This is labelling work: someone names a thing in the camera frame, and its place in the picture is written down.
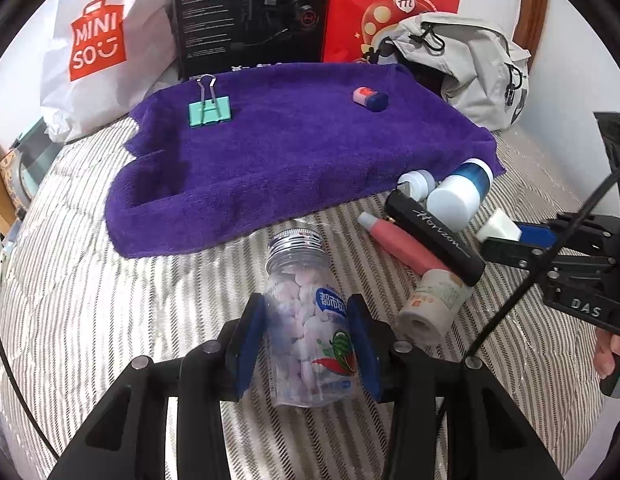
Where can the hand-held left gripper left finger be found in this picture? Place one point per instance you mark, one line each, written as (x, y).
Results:
(249, 352)

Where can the blue and white bottle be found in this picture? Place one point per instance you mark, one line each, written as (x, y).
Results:
(457, 197)

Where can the red paper bag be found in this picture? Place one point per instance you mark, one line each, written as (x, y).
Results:
(360, 15)

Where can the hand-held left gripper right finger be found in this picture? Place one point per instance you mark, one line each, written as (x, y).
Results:
(366, 360)

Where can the white plug adapter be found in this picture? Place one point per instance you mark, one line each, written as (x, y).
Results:
(416, 182)

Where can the long black box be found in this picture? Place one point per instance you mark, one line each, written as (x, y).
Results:
(435, 232)

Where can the pink pen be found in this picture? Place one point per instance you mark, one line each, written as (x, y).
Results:
(405, 245)

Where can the white shopping bag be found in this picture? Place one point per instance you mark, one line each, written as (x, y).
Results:
(104, 25)

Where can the purple towel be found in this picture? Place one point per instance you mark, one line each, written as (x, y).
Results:
(290, 160)

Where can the white eraser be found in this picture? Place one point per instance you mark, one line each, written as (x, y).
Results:
(497, 225)

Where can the person's right hand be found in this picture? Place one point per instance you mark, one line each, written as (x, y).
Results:
(610, 357)

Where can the grey backpack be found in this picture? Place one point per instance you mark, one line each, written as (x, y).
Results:
(470, 70)

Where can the wooden headboard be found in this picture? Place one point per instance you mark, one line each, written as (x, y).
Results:
(532, 5)

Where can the small cream paper roll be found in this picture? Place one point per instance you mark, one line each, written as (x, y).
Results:
(432, 305)

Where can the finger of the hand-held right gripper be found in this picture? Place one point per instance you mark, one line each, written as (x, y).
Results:
(537, 235)
(510, 252)

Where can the teal binder clip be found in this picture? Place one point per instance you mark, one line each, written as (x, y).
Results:
(210, 113)

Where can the striped bedsheet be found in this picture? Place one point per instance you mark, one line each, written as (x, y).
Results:
(139, 285)

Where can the black headphone box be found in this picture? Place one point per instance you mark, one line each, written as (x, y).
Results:
(239, 10)

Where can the wooden furniture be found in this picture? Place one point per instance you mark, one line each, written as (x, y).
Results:
(2, 185)

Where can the teal container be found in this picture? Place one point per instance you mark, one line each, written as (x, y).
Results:
(37, 160)

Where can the clear candy bottle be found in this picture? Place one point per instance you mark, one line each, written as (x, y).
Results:
(300, 320)

